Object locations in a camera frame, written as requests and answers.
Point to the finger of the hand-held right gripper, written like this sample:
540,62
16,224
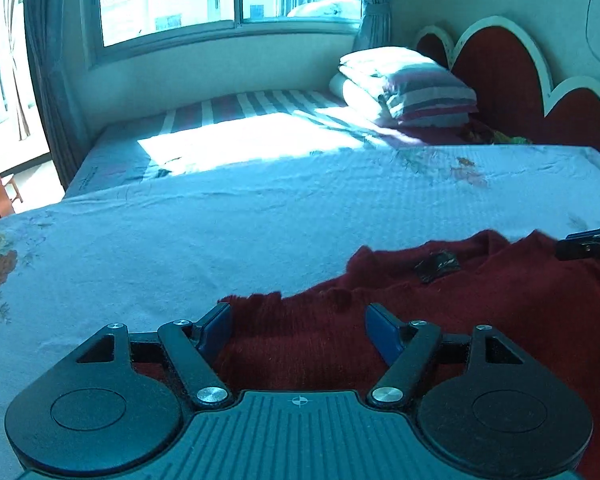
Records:
587,245

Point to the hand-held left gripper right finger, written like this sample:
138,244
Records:
382,330

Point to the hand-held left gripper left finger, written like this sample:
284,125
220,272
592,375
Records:
215,330

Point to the dark red beaded sweater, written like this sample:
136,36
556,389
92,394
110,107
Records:
505,300

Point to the floral bed sheet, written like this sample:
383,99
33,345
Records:
205,225

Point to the colourful crumpled cloth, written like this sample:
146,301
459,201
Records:
495,135

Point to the red heart-shaped headboard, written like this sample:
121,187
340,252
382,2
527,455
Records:
505,70

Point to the striped bed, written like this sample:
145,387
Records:
230,130

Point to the striped pillow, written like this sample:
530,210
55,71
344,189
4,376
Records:
430,95

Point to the white folded quilt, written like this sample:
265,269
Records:
370,67

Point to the blue curtain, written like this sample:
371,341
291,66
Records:
55,70
377,5

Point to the white pillow on windowsill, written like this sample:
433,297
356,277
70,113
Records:
325,8

